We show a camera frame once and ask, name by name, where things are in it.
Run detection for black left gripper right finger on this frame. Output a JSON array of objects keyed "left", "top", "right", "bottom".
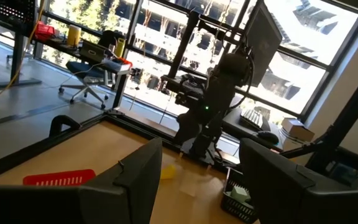
[{"left": 239, "top": 138, "right": 358, "bottom": 224}]

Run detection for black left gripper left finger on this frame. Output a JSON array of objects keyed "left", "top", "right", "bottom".
[{"left": 0, "top": 138, "right": 163, "bottom": 224}]

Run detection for light green block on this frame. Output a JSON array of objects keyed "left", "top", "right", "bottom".
[{"left": 229, "top": 185, "right": 252, "bottom": 203}]

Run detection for yellow arch block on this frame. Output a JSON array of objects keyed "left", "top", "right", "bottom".
[{"left": 160, "top": 164, "right": 178, "bottom": 180}]

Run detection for red plastic basket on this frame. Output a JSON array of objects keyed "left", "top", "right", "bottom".
[{"left": 22, "top": 169, "right": 97, "bottom": 187}]

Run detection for black computer case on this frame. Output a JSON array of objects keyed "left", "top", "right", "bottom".
[{"left": 324, "top": 145, "right": 358, "bottom": 191}]

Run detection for cardboard box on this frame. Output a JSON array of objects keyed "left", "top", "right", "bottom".
[{"left": 280, "top": 116, "right": 316, "bottom": 143}]

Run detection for black computer mouse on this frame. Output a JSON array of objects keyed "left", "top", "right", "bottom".
[{"left": 256, "top": 130, "right": 280, "bottom": 146}]

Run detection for black plastic basket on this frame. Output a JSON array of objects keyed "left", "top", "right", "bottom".
[{"left": 220, "top": 167, "right": 260, "bottom": 224}]

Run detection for computer keyboard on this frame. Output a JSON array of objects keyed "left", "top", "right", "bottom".
[{"left": 239, "top": 108, "right": 265, "bottom": 131}]

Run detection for black keyboard desk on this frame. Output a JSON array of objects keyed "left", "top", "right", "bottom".
[{"left": 221, "top": 106, "right": 285, "bottom": 154}]

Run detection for black side desk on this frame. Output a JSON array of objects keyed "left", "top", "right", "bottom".
[{"left": 30, "top": 36, "right": 134, "bottom": 116}]

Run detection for box with red top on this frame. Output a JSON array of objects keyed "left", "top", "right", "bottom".
[{"left": 103, "top": 57, "right": 134, "bottom": 76}]

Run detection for black pegboard stand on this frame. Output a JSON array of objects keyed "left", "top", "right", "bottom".
[{"left": 0, "top": 24, "right": 43, "bottom": 90}]

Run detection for yellow green bottle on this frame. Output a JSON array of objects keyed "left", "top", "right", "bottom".
[{"left": 114, "top": 37, "right": 127, "bottom": 58}]

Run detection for black computer monitor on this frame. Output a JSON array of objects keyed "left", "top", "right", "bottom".
[{"left": 245, "top": 1, "right": 283, "bottom": 88}]

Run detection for yellow cylinder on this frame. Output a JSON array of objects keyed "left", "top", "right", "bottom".
[{"left": 66, "top": 24, "right": 83, "bottom": 48}]

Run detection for black bag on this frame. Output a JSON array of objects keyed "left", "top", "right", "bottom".
[{"left": 97, "top": 29, "right": 120, "bottom": 48}]

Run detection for black pegboard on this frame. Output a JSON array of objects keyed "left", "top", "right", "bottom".
[{"left": 0, "top": 0, "right": 37, "bottom": 26}]

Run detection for black table edge frame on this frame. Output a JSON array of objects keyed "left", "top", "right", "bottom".
[{"left": 0, "top": 111, "right": 239, "bottom": 185}]

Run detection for black table handle bracket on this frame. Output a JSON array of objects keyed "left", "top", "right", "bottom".
[{"left": 48, "top": 114, "right": 83, "bottom": 138}]

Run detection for black diagonal frame strut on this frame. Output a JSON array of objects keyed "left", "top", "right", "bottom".
[{"left": 304, "top": 58, "right": 358, "bottom": 175}]

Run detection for black window frame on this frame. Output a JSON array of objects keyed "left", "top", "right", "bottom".
[{"left": 32, "top": 0, "right": 358, "bottom": 126}]

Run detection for yellow hanging cable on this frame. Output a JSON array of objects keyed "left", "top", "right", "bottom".
[{"left": 0, "top": 0, "right": 47, "bottom": 104}]

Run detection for black vertical post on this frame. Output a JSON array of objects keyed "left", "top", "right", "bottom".
[{"left": 165, "top": 10, "right": 201, "bottom": 79}]

